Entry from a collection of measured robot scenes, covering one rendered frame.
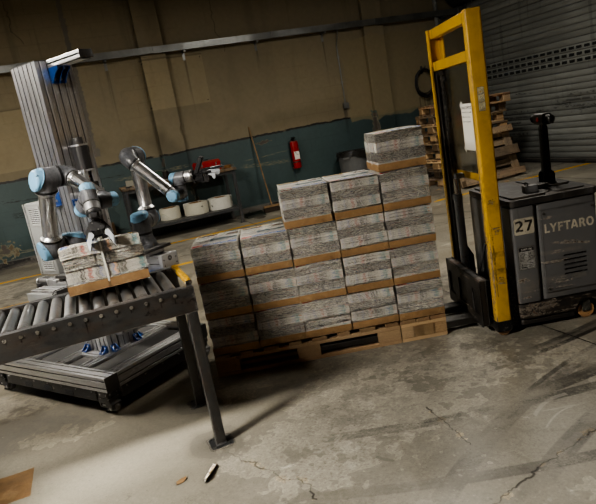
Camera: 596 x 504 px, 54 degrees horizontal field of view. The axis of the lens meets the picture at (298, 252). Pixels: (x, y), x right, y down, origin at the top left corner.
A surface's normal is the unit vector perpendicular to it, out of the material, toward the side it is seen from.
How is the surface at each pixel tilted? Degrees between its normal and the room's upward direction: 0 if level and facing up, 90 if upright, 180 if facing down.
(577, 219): 90
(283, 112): 90
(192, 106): 90
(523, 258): 90
